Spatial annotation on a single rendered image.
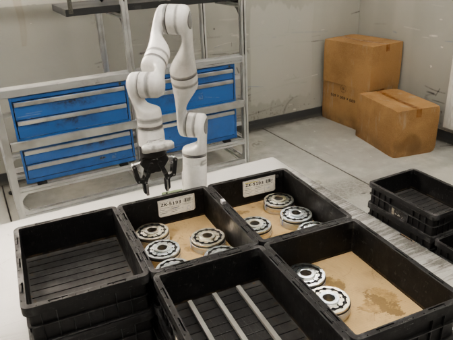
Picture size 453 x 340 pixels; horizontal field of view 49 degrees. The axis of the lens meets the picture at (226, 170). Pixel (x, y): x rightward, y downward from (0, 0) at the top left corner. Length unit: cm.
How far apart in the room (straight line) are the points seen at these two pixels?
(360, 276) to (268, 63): 360
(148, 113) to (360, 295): 73
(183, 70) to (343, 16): 372
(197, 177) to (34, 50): 243
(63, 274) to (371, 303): 83
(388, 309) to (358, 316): 8
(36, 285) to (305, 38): 398
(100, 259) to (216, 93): 228
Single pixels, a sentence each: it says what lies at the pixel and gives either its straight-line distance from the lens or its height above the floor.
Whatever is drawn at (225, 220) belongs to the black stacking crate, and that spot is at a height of 90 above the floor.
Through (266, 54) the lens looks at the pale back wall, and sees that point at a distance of 478.
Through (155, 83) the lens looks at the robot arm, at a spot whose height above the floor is 133.
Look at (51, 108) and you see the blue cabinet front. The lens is 327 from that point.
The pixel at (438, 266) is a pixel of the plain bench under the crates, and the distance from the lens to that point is 174.
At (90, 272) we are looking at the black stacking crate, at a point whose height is 83.
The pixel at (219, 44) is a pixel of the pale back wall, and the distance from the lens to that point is 452.
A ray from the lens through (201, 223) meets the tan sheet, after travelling 163.
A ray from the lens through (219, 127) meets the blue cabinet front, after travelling 369.
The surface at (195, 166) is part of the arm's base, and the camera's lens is 186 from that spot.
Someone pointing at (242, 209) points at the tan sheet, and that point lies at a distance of 170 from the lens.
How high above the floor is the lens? 165
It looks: 24 degrees down
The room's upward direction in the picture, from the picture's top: 2 degrees counter-clockwise
